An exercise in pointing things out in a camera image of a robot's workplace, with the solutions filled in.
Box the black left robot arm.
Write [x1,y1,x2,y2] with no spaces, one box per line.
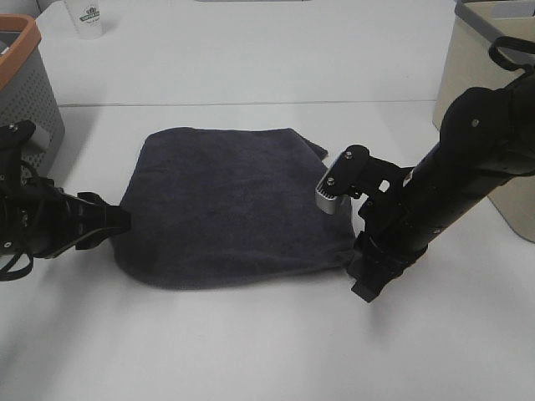
[1,120,131,259]

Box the beige storage bin grey rim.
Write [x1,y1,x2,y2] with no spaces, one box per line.
[432,1,534,242]

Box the white paper cup green logo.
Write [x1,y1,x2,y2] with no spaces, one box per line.
[64,0,103,40]

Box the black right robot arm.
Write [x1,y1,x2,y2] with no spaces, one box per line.
[348,36,534,302]

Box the dark grey towel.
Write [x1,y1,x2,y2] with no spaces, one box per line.
[111,127,355,290]

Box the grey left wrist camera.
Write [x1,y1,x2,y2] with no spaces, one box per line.
[23,125,50,154]

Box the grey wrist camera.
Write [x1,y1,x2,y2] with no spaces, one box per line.
[315,144,413,216]
[23,125,50,154]

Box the grey perforated basket orange rim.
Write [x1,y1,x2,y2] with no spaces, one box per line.
[1,14,65,175]

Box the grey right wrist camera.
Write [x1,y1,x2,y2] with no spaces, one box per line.
[315,144,413,216]

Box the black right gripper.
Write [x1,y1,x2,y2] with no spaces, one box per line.
[347,195,431,302]

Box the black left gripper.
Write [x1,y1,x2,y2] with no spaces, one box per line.
[1,166,131,259]

